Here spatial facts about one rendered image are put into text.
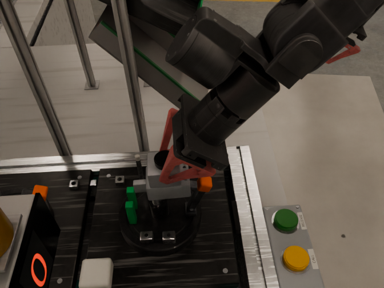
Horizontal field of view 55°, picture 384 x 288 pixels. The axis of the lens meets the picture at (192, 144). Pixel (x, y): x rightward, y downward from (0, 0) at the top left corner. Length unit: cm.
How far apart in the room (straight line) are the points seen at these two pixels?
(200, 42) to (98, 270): 38
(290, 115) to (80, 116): 56
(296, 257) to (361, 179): 34
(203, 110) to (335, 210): 47
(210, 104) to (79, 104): 67
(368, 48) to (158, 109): 225
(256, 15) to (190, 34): 289
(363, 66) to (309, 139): 193
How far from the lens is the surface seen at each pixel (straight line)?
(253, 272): 62
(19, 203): 38
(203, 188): 57
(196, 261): 61
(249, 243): 64
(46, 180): 75
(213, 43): 39
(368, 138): 100
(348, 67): 280
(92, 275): 60
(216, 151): 46
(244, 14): 327
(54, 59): 127
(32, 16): 154
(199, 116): 44
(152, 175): 51
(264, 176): 85
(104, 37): 68
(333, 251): 79
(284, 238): 66
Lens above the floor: 152
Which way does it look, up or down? 47 degrees down
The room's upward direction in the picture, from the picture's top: 2 degrees counter-clockwise
